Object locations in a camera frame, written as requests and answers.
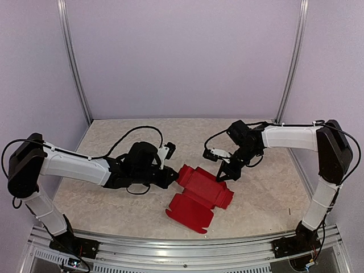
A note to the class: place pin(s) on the small green circuit board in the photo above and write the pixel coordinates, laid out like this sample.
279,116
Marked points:
75,263

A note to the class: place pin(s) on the aluminium frame post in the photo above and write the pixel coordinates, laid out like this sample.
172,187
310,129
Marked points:
67,37
294,60

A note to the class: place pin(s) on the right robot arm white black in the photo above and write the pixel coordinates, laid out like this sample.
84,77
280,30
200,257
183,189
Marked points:
321,149

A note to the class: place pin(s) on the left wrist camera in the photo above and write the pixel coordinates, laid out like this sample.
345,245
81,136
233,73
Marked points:
165,153

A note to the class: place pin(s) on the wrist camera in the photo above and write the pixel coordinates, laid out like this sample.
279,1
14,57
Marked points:
165,153
216,154

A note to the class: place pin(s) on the front aluminium rail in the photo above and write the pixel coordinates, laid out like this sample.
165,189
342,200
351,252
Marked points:
128,254

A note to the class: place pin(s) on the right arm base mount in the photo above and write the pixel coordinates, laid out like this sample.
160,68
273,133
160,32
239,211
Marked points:
288,246

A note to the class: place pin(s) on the red paper box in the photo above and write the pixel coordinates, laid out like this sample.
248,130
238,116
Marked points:
193,207

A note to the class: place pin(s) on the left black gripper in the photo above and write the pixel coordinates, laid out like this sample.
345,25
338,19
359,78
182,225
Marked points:
168,180

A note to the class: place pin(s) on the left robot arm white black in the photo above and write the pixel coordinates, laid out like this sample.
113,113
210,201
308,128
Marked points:
34,158

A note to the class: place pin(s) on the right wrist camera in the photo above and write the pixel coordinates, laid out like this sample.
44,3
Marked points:
216,154

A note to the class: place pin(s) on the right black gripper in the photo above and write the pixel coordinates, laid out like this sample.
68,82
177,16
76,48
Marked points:
232,173

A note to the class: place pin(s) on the left aluminium frame post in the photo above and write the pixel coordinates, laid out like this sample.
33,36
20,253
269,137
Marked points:
67,37

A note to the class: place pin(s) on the right aluminium frame post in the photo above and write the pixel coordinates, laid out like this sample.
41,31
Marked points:
294,60

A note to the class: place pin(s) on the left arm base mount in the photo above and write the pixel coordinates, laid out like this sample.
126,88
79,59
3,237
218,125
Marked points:
79,247

